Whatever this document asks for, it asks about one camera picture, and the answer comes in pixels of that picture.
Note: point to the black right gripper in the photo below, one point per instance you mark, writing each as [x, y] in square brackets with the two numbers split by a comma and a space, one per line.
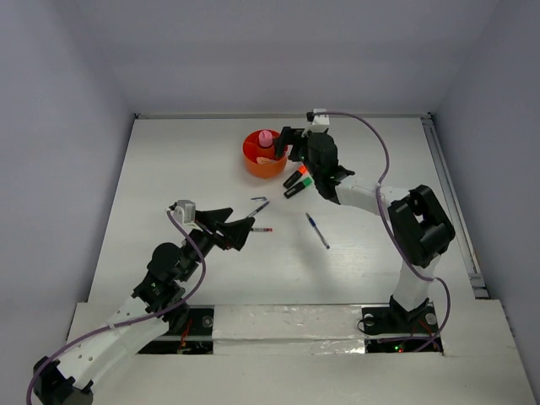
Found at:
[294, 135]

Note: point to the orange round divided organizer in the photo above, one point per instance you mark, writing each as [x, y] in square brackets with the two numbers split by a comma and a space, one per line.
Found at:
[260, 154]

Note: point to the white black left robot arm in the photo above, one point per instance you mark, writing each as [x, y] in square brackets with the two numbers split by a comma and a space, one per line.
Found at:
[157, 305]

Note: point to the pink capped sticker bottle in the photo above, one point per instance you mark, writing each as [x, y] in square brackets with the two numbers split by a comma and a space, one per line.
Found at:
[265, 139]

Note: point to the purple gel pen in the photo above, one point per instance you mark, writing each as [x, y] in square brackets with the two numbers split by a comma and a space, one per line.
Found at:
[257, 210]

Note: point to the orange translucent highlighter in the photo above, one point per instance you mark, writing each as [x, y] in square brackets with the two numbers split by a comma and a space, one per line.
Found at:
[264, 161]

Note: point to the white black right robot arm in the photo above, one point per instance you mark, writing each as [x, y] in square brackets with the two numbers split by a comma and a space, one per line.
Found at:
[414, 219]

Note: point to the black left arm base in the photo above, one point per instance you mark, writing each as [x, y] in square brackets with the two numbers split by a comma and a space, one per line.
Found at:
[194, 337]

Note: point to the blue ballpoint pen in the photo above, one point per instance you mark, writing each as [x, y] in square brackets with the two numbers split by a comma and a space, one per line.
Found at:
[317, 230]

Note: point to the black highlighter green cap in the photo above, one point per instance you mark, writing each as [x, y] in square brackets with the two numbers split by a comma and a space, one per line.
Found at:
[298, 187]

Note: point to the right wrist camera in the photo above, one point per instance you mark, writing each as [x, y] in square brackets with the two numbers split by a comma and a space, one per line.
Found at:
[318, 121]

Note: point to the black highlighter orange cap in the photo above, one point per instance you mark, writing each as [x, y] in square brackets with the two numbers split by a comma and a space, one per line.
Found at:
[296, 176]

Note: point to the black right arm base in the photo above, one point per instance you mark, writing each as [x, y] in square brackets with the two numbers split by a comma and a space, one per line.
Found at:
[390, 328]

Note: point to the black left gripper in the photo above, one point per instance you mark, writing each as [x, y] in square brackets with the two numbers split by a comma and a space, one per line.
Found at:
[234, 232]

